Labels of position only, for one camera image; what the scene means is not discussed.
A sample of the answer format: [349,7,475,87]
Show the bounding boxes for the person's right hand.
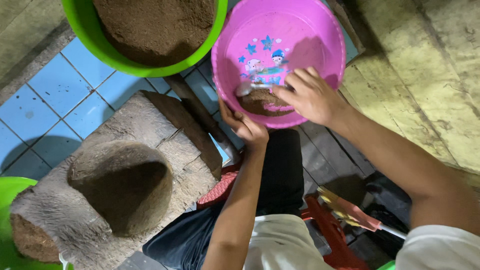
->
[272,67,344,127]

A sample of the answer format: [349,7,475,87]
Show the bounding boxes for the person's left hand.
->
[218,98,269,149]

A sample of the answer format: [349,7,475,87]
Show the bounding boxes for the metal spoon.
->
[235,81,280,98]

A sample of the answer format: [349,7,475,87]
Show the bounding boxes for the pink plastic basin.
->
[211,0,347,129]

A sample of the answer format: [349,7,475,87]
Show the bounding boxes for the brown powder in pink basin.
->
[237,89,295,117]

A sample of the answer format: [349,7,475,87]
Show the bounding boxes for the wooden pestle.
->
[163,74,241,164]

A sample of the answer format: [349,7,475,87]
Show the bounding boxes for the person's black trousers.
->
[142,128,305,270]

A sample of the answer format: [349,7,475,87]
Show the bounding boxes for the pink broom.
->
[317,186,408,240]

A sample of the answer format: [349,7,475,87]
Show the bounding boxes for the person's white shirt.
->
[243,214,480,270]

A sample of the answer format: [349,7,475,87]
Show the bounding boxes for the brown powder heap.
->
[92,0,215,68]

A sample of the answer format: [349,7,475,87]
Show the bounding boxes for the red plastic stool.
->
[196,162,370,270]

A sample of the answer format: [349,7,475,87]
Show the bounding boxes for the wooden mortar block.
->
[10,91,223,270]

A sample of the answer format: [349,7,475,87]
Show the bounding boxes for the large green plastic basin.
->
[61,0,229,78]

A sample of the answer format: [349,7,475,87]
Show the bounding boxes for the brown powder in small basin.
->
[10,213,61,263]

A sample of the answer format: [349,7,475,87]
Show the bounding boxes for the small green plastic basin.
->
[0,176,74,270]

